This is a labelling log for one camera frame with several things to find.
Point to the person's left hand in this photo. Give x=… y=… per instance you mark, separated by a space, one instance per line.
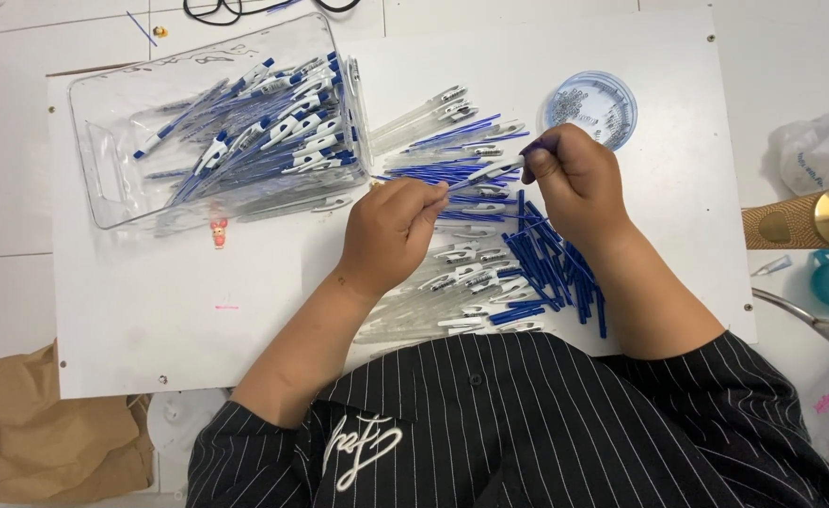
x=383 y=236

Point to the person's right hand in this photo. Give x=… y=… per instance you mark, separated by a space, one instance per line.
x=584 y=187

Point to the single blue pen grip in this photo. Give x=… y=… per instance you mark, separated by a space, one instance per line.
x=538 y=146

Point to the clear pen with white clip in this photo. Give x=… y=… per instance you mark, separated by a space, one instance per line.
x=488 y=171

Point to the pile of clear pen barrels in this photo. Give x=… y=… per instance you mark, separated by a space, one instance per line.
x=421 y=120
x=421 y=300

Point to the heap of small metal springs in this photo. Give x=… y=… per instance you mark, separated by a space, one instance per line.
x=570 y=106

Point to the pile of thin blue refills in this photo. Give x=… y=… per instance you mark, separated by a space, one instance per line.
x=443 y=171

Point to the pile of blue grip sleeves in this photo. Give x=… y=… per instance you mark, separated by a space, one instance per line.
x=552 y=272

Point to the round blue plastic lid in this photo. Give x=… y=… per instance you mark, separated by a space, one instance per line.
x=616 y=95

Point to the heap of assembled blue-white pens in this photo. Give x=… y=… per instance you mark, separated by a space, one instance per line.
x=273 y=134

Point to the small pink toy figure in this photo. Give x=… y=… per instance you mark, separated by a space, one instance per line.
x=218 y=233

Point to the small clear plastic tube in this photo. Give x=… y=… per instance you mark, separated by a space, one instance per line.
x=773 y=266

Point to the brown bottle with gold base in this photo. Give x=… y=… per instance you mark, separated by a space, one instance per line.
x=788 y=222

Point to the white plastic bag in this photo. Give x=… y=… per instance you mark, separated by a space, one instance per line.
x=820 y=155

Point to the black pinstriped shirt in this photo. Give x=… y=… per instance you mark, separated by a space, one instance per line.
x=527 y=430

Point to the metal chair leg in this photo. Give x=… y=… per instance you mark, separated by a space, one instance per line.
x=820 y=326

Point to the white plastic stool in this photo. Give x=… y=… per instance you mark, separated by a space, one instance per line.
x=181 y=423

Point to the stray blue refill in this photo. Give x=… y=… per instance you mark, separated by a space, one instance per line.
x=141 y=28

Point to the brown paper bag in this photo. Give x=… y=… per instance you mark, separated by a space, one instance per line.
x=47 y=430

